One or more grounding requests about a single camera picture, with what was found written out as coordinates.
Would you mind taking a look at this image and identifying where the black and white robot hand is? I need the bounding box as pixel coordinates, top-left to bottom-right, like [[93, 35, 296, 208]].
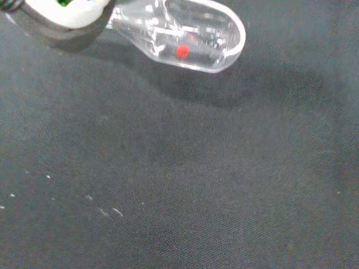
[[0, 0, 116, 52]]

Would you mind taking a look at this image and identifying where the black bench cloth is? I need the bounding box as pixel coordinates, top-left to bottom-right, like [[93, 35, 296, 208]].
[[0, 0, 359, 269]]

